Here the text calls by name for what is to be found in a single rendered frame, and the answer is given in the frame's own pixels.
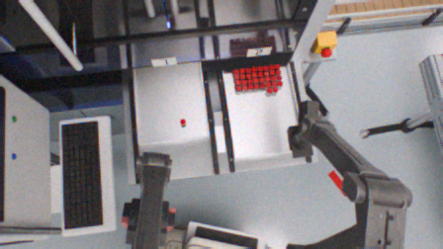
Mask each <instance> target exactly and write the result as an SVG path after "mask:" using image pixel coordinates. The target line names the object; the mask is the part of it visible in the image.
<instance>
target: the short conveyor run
mask: <svg viewBox="0 0 443 249"><path fill-rule="evenodd" d="M332 26H333V27H334V28H335V34H336V37H343V36H356V35H363V34H375V33H381V32H394V31H401V30H414V29H420V28H434V27H440V26H443V0H336V2H335V4H334V6H333V8H332V9H331V10H330V13H329V14H328V17H327V18H326V21H325V22H324V24H323V26H322V27H323V28H326V27H332Z"/></svg>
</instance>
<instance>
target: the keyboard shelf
mask: <svg viewBox="0 0 443 249"><path fill-rule="evenodd" d="M95 121H97V122H98V132H99V145H100V172H101V186H102V213H103V225H100V226H89V227H84V228H74V229H68V230H64V206H63V175H62V149H61V125H66V124H79V123H85V122H95ZM59 158H60V165H58V166H50V180H51V214H54V213H61V229H62V232H61V234H62V236H65V237H66V236H76V235H82V234H93V233H98V232H109V231H114V230H117V211H116V200H115V177H114V165H113V142H112V131H111V117H110V116H109V115H103V116H98V117H85V118H79V119H73V120H61V121H60V122H59Z"/></svg>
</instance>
